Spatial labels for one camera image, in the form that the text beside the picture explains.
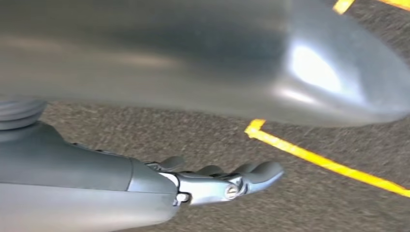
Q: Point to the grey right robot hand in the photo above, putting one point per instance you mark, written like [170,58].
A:
[160,48]

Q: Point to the yellow floor tape square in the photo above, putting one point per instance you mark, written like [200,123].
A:
[320,160]

